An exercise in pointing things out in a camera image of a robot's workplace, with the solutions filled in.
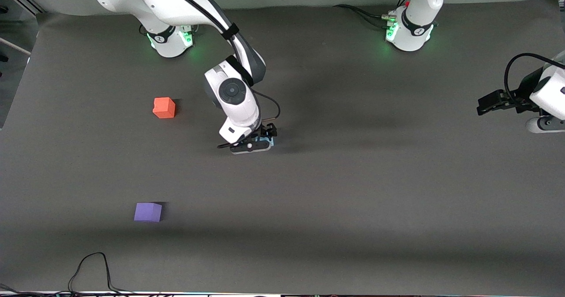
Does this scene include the orange foam block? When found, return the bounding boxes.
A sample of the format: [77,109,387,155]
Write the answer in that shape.
[153,97,176,119]

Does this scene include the purple foam block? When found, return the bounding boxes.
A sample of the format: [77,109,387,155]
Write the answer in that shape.
[134,203,163,222]

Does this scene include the dark grey table mat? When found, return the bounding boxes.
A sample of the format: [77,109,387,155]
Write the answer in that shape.
[0,0,565,296]

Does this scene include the thin metal rod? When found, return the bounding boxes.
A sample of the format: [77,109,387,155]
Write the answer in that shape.
[0,37,32,56]

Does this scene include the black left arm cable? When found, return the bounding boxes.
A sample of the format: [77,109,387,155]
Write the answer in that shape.
[505,53,565,108]

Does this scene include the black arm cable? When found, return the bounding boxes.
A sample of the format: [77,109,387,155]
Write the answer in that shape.
[505,53,565,108]
[46,0,281,150]

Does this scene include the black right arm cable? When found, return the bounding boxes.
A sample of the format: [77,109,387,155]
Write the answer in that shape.
[46,0,281,150]

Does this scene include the black left base cables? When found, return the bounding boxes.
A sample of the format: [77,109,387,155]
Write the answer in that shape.
[332,0,413,29]

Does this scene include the black looped table cable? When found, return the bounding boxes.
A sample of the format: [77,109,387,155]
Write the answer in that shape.
[0,252,137,297]

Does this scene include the aluminium frame rail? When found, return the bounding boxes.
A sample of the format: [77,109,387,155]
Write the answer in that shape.
[0,0,45,16]

